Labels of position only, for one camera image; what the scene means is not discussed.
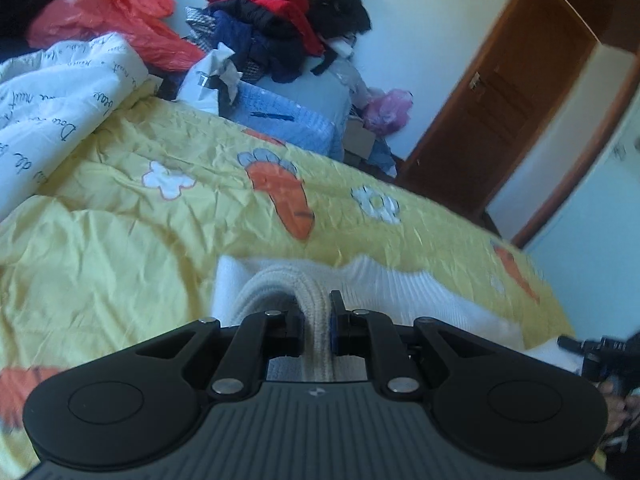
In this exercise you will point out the red plastic bag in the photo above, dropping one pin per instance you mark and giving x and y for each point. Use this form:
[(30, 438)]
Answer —
[(115, 15)]

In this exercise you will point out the cardboard box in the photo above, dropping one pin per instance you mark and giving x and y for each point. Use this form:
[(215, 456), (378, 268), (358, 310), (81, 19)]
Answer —
[(359, 137)]

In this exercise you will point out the light blue knitted blanket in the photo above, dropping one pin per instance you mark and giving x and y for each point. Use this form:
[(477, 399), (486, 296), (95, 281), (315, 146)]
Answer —
[(290, 120)]

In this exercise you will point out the pink plastic bag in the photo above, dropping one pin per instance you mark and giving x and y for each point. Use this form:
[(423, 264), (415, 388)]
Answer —
[(390, 110)]

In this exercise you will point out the pale grey bag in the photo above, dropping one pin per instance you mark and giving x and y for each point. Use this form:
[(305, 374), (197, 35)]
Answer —
[(322, 85)]

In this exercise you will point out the houndstooth cloth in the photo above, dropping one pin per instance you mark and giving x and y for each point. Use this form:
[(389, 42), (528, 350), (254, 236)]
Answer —
[(200, 25)]

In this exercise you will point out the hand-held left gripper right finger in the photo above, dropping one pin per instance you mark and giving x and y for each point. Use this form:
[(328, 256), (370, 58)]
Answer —
[(336, 332)]

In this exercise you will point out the brown door frame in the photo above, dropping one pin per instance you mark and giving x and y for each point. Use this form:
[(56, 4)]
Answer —
[(537, 225)]

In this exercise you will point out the white plastic bag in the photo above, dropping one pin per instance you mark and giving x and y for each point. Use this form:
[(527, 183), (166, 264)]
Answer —
[(200, 85)]

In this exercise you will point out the brown wooden door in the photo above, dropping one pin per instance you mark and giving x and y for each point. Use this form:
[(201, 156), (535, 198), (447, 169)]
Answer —
[(480, 125)]

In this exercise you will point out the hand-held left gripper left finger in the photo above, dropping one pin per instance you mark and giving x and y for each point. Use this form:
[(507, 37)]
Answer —
[(240, 355)]

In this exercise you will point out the black clothes pile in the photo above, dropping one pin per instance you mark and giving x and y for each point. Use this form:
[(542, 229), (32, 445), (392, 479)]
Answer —
[(340, 0)]

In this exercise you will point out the yellow carrot print bedsheet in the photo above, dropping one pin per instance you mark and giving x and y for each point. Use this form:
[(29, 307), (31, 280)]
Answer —
[(150, 240)]

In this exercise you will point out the white script print quilt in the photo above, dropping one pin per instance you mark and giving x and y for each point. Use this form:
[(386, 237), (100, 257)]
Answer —
[(50, 100)]

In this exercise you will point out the white flower print wardrobe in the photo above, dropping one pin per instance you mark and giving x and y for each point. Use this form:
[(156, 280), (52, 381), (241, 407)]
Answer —
[(590, 260)]

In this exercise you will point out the white knitted sweater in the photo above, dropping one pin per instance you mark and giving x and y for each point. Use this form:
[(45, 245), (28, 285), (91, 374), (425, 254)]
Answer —
[(400, 290)]

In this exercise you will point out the person's right hand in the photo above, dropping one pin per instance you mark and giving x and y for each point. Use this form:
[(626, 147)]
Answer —
[(620, 412)]

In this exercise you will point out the navy jacket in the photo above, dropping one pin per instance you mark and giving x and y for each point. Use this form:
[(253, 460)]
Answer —
[(240, 35)]

